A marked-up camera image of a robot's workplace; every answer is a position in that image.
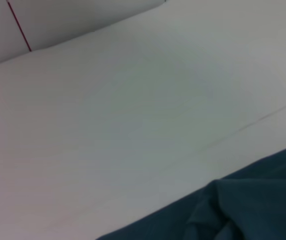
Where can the teal blue t-shirt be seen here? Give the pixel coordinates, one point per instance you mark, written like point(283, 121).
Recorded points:
point(233, 205)

